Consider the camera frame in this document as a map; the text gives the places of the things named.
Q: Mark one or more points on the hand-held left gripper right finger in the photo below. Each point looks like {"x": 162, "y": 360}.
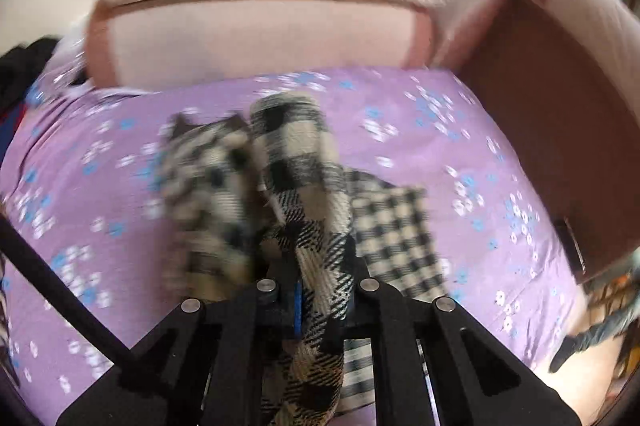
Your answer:
{"x": 372, "y": 311}

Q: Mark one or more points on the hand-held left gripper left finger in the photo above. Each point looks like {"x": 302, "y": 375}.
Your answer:
{"x": 297, "y": 311}

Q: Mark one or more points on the black beige checkered coat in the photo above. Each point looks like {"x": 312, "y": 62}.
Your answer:
{"x": 310, "y": 216}

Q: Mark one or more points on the purple floral bed sheet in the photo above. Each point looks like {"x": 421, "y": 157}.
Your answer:
{"x": 450, "y": 216}

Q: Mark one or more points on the dark blue red cloth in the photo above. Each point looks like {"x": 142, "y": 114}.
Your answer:
{"x": 10, "y": 125}

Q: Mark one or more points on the black fleece garment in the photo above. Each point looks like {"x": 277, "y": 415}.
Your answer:
{"x": 25, "y": 60}

